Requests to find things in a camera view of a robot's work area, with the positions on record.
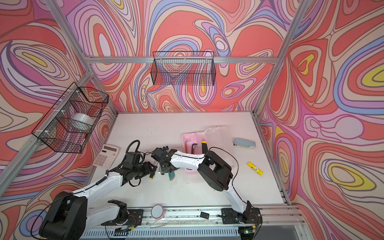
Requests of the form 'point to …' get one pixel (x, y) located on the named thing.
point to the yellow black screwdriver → (152, 175)
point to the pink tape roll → (157, 212)
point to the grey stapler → (244, 143)
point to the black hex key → (192, 152)
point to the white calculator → (107, 156)
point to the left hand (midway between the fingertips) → (154, 167)
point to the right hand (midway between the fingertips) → (171, 170)
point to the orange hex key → (186, 146)
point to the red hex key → (193, 148)
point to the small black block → (204, 215)
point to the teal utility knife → (171, 175)
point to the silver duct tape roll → (82, 122)
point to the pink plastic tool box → (195, 138)
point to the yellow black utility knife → (204, 146)
